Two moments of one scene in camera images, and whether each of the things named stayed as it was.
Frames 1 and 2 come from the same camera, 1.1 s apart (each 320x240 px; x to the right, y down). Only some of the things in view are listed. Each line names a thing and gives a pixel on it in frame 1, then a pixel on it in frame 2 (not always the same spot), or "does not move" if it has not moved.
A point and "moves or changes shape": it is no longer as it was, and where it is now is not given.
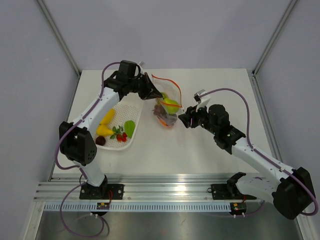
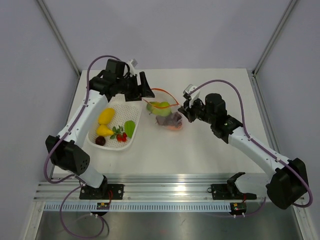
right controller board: [238, 208] does not move
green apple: [172, 106] to [163, 108]
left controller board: [103, 206] does not move
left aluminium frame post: [57, 32] does not move
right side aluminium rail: [264, 115] does not move
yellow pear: [103, 130] does not move
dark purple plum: [100, 140] does not move
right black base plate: [220, 192] does not move
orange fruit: [164, 124] to [172, 127]
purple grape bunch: [160, 112] moves or changes shape
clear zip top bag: [166, 109] moves or changes shape
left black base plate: [104, 191] does not move
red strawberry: [121, 137] does not move
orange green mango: [164, 95] to [152, 105]
